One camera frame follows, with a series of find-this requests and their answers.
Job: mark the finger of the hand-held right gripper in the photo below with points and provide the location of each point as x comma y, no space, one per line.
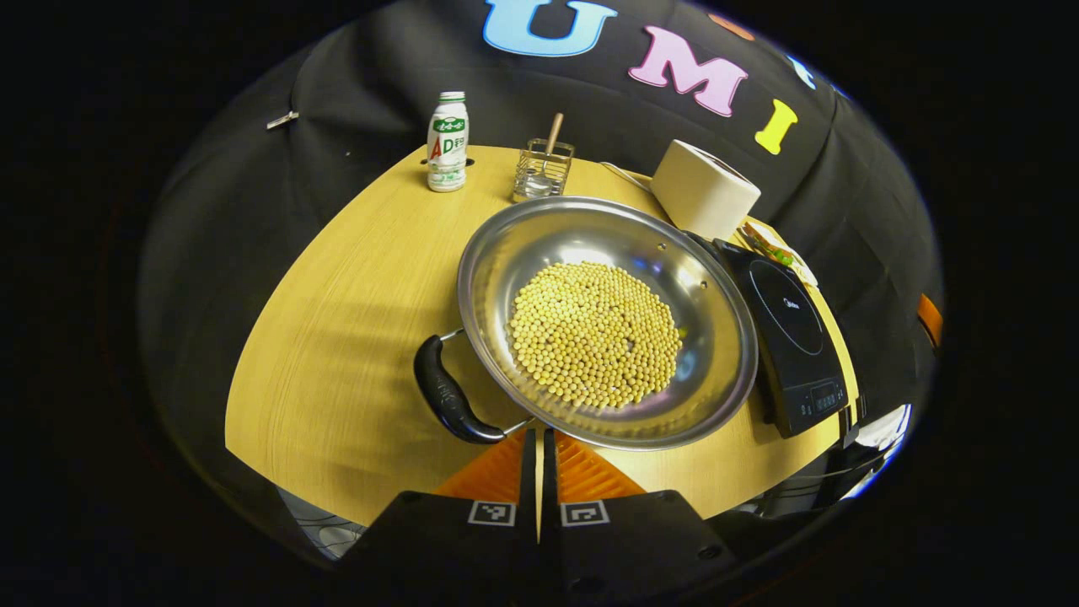
930,319

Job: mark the black induction cooktop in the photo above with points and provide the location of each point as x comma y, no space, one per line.
792,329

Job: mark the white drink bottle green cap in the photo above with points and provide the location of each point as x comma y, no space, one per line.
447,143

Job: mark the pile of soybeans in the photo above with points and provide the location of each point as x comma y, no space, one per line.
590,337

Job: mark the white toaster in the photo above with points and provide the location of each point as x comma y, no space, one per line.
700,190

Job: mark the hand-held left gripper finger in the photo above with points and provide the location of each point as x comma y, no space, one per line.
550,480
529,480

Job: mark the metal clip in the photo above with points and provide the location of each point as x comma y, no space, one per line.
282,120

